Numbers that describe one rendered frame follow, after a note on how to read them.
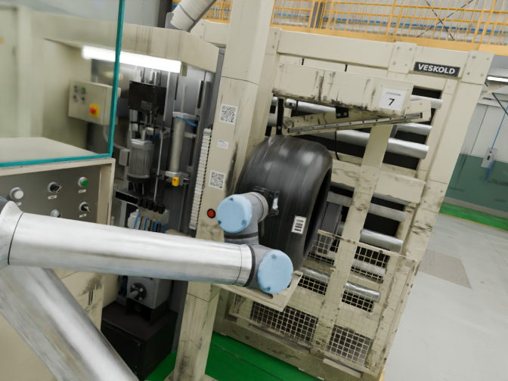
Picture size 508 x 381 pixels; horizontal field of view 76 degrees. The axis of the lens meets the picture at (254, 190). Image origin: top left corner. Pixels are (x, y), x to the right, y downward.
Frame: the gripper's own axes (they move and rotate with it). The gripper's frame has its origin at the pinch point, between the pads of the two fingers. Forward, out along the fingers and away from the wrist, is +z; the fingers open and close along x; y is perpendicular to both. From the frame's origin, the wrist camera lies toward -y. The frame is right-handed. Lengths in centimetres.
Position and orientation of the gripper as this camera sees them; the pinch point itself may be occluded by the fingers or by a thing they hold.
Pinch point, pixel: (271, 206)
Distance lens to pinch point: 115.7
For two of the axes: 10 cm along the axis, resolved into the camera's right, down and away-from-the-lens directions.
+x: -9.1, -2.5, 3.1
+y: 2.2, -9.7, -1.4
